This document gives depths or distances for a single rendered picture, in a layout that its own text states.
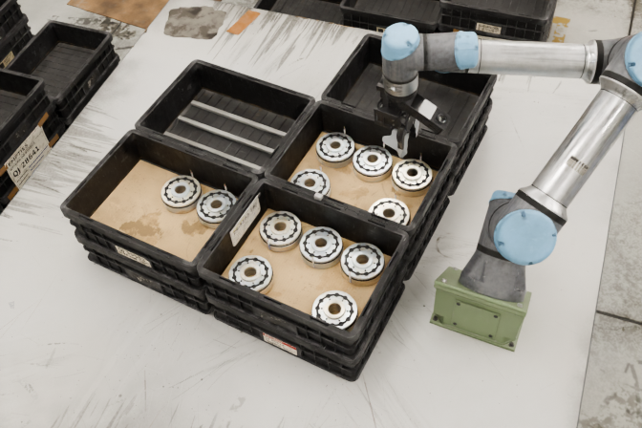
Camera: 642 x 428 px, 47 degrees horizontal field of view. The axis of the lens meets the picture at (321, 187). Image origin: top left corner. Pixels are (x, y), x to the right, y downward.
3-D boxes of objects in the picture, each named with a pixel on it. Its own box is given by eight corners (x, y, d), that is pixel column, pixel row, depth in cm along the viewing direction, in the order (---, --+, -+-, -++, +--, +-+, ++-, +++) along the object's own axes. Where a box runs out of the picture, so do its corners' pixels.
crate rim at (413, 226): (459, 151, 185) (460, 144, 183) (411, 239, 169) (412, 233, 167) (318, 104, 198) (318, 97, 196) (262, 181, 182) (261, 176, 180)
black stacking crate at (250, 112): (319, 129, 206) (317, 99, 197) (266, 204, 190) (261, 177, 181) (202, 89, 219) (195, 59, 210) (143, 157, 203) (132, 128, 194)
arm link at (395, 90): (424, 64, 156) (408, 91, 152) (423, 79, 160) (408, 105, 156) (392, 54, 159) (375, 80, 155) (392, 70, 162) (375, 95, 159)
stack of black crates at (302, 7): (362, 28, 336) (362, -14, 318) (341, 71, 319) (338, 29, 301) (282, 12, 346) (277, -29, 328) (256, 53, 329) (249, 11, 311)
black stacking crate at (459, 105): (493, 101, 209) (499, 72, 200) (455, 174, 193) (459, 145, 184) (367, 63, 222) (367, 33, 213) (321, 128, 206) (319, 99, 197)
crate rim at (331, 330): (195, 275, 166) (193, 269, 164) (262, 182, 182) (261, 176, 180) (353, 346, 153) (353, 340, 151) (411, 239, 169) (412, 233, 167)
